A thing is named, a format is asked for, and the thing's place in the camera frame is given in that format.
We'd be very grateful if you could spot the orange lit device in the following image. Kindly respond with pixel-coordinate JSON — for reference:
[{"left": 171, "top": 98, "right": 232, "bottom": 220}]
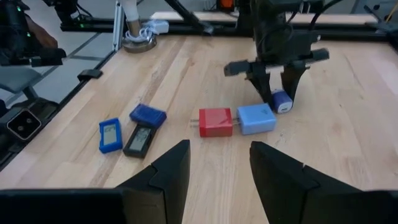
[{"left": 216, "top": 0, "right": 234, "bottom": 12}]

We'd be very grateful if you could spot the white power adapter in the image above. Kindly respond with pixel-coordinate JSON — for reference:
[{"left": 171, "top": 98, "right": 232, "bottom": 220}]
[{"left": 148, "top": 19, "right": 170, "bottom": 35}]

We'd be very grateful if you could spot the white coiled cable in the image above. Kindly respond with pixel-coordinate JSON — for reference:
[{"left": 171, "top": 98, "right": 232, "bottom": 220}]
[{"left": 124, "top": 24, "right": 156, "bottom": 44}]

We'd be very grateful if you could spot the small black depth camera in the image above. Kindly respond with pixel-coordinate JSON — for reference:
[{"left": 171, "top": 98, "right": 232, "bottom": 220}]
[{"left": 6, "top": 107, "right": 43, "bottom": 142}]

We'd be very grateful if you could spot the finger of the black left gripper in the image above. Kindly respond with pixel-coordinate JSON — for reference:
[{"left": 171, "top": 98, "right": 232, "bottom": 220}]
[
  {"left": 247, "top": 63, "right": 275, "bottom": 106},
  {"left": 280, "top": 63, "right": 308, "bottom": 101}
]

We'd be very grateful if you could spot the blue cased digital timer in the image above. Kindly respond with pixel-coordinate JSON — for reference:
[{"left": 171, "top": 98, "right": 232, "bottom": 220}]
[{"left": 98, "top": 117, "right": 124, "bottom": 154}]

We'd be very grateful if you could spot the red wall charger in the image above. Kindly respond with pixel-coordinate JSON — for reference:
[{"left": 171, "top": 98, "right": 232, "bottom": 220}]
[{"left": 190, "top": 107, "right": 234, "bottom": 138}]

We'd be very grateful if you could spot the person's hand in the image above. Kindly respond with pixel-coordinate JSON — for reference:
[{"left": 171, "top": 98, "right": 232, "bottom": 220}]
[{"left": 25, "top": 14, "right": 59, "bottom": 49}]

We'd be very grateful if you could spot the black table clamp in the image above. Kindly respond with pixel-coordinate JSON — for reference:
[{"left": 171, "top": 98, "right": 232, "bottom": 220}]
[{"left": 76, "top": 68, "right": 104, "bottom": 82}]

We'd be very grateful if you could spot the white face mask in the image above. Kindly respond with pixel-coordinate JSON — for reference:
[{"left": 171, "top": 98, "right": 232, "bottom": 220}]
[{"left": 119, "top": 0, "right": 158, "bottom": 54}]

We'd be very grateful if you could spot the silver aluminium extrusion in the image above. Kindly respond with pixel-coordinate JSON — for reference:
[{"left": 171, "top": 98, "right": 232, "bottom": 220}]
[{"left": 112, "top": 0, "right": 126, "bottom": 52}]

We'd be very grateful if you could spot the dark blue ribbed timer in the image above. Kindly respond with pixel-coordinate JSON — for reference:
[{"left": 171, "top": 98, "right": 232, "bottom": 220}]
[{"left": 129, "top": 103, "right": 167, "bottom": 129}]

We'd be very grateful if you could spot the purple white USB charger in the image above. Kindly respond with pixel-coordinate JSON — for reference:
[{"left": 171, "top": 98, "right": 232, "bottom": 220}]
[{"left": 271, "top": 89, "right": 294, "bottom": 114}]

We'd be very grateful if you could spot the grey office chair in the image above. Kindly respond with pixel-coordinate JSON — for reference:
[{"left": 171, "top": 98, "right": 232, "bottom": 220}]
[{"left": 0, "top": 67, "right": 44, "bottom": 103}]

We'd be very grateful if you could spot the light blue wall charger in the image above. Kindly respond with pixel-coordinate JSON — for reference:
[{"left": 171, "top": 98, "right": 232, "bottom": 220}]
[{"left": 232, "top": 103, "right": 277, "bottom": 136}]

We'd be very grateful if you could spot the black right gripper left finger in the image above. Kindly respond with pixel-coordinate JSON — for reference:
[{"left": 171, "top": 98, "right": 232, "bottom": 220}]
[{"left": 0, "top": 139, "right": 191, "bottom": 224}]

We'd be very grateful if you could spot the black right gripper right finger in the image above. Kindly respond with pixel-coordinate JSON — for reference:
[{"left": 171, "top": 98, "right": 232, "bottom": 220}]
[{"left": 249, "top": 141, "right": 398, "bottom": 224}]

